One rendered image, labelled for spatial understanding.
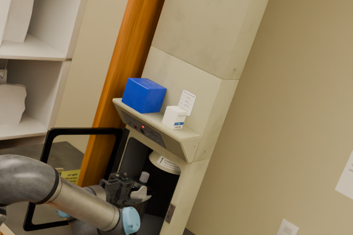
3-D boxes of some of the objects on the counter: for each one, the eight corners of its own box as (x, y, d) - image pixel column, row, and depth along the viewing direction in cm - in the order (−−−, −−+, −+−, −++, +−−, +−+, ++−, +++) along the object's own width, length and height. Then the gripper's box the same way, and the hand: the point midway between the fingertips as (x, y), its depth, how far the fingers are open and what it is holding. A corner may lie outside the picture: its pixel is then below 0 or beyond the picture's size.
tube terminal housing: (136, 214, 210) (190, 49, 190) (191, 257, 193) (259, 79, 172) (93, 228, 190) (150, 44, 170) (152, 277, 173) (222, 79, 152)
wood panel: (145, 198, 227) (248, -107, 189) (150, 201, 225) (254, -106, 187) (63, 223, 187) (172, -157, 150) (68, 227, 186) (179, -156, 148)
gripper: (120, 194, 148) (162, 183, 165) (87, 170, 157) (131, 162, 173) (112, 218, 150) (154, 205, 167) (81, 192, 159) (124, 182, 176)
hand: (138, 190), depth 170 cm, fingers closed on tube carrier, 9 cm apart
